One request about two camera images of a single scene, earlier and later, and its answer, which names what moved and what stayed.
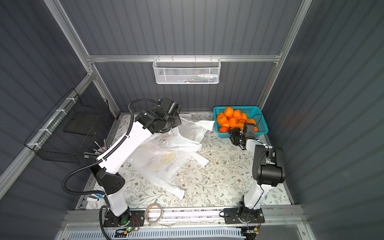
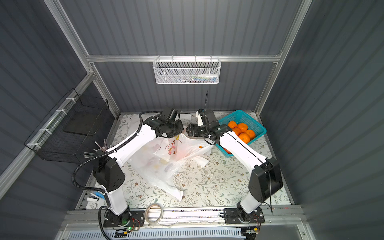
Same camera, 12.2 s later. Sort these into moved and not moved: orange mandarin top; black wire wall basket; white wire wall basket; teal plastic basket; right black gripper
Moved: orange mandarin top; right black gripper; teal plastic basket
Not moved: black wire wall basket; white wire wall basket
